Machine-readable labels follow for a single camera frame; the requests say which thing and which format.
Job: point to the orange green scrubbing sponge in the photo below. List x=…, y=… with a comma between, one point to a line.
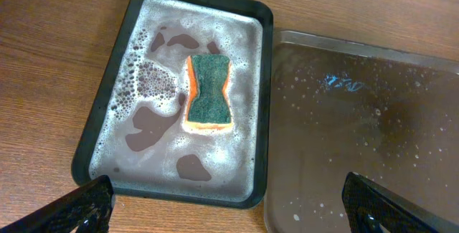
x=208, y=106

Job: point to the brown plastic serving tray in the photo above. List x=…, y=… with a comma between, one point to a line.
x=339, y=106

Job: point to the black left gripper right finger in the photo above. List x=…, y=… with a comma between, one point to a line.
x=373, y=208

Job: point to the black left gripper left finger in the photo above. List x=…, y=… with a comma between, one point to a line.
x=86, y=209

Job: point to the black soapy water tray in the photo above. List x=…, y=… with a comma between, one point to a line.
x=136, y=133

